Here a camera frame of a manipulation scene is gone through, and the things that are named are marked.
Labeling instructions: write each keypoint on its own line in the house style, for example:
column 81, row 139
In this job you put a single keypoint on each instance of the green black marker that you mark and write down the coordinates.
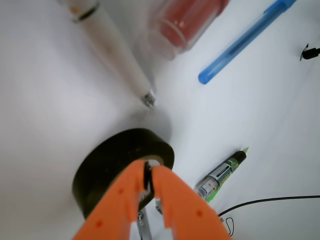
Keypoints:
column 209, row 186

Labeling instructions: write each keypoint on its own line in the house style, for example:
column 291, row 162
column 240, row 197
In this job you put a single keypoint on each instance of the white click pen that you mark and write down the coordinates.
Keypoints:
column 110, row 46

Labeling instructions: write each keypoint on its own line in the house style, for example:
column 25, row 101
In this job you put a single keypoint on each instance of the black tape roll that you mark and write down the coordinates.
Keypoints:
column 102, row 166

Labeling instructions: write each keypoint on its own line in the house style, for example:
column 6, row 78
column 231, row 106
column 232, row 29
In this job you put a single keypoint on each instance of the red highlighter marker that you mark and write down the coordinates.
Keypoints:
column 176, row 25

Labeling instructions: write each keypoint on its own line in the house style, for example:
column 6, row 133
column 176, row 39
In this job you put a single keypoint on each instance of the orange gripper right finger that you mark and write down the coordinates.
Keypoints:
column 184, row 212

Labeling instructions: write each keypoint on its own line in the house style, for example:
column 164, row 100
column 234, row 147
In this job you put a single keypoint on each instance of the light blue pen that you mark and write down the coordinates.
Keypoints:
column 236, row 47

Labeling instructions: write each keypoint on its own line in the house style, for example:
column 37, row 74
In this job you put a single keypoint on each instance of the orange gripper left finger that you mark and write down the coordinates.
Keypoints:
column 111, row 219

